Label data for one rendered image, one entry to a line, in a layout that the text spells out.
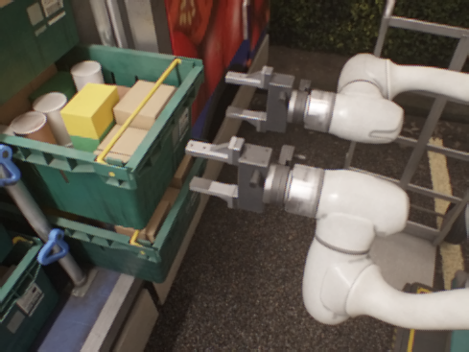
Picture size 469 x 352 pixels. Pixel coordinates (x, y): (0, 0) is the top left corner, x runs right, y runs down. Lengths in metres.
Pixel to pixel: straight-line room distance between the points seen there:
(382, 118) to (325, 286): 0.37
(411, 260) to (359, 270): 1.38
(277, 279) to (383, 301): 1.19
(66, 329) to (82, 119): 0.58
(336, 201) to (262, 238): 1.33
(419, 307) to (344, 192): 0.21
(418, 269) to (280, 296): 0.71
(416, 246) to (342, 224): 1.47
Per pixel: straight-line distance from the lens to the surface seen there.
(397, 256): 2.01
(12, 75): 0.87
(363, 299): 0.66
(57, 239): 0.96
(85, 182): 0.80
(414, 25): 1.42
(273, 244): 1.91
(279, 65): 3.12
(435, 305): 0.62
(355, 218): 0.62
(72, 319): 1.13
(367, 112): 0.81
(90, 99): 0.91
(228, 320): 1.72
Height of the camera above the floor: 1.60
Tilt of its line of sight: 46 degrees down
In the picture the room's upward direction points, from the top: 2 degrees counter-clockwise
